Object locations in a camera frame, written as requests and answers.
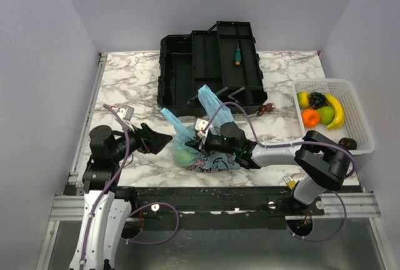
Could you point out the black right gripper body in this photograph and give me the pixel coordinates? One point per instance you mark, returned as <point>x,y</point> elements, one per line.
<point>207,144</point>

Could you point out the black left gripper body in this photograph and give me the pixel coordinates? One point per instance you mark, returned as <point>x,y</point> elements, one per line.
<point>144,144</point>

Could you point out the green apple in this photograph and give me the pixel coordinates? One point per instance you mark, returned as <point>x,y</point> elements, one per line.
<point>183,158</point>

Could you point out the light blue printed plastic bag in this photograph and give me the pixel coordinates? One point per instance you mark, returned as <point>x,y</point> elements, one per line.
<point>209,146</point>

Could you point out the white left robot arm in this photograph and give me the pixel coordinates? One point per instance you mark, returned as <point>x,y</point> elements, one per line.
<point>105,208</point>

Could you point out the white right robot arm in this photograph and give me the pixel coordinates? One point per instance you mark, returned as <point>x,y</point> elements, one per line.
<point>325,163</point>

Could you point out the black open toolbox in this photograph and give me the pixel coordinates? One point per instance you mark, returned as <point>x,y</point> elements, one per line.
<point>206,57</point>

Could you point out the green orange screwdriver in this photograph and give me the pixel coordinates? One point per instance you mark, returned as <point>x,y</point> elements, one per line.
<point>238,58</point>

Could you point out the yellow connector plug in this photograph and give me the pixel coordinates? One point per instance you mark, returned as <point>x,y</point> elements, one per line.
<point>289,182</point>

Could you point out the yellow lemon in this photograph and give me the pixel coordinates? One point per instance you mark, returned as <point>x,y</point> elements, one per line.
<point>303,100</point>

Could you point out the orange fruit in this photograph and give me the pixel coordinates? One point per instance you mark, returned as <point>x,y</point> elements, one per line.
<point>310,118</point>

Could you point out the dark purple grape bunch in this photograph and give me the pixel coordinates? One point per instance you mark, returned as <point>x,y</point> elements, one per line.
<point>317,100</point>

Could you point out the green pear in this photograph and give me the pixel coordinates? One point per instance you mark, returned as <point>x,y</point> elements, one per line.
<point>326,114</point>

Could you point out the yellow banana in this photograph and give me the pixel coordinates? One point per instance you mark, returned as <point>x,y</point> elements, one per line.
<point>339,118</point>

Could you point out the dark plum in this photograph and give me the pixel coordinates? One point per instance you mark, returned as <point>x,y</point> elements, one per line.
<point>348,143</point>

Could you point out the white plastic fruit basket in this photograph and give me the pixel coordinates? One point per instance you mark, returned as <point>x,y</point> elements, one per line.
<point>349,120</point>

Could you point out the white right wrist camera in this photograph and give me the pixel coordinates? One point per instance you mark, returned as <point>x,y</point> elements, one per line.
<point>201,128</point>

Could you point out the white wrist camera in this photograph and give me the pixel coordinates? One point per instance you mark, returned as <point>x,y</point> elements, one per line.
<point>201,128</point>
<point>126,113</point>

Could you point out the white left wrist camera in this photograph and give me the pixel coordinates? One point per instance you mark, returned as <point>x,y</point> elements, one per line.
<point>126,113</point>

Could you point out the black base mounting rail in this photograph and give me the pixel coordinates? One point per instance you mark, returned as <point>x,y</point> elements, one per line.
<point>213,208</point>

